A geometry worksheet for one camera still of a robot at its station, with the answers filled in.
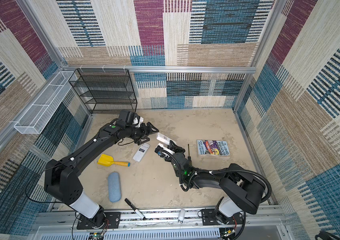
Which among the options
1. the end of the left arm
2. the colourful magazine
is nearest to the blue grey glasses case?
the end of the left arm

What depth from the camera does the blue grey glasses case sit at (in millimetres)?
794

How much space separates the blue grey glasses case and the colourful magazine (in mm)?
507

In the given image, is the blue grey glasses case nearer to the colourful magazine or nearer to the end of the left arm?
the end of the left arm

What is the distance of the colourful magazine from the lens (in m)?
0.96
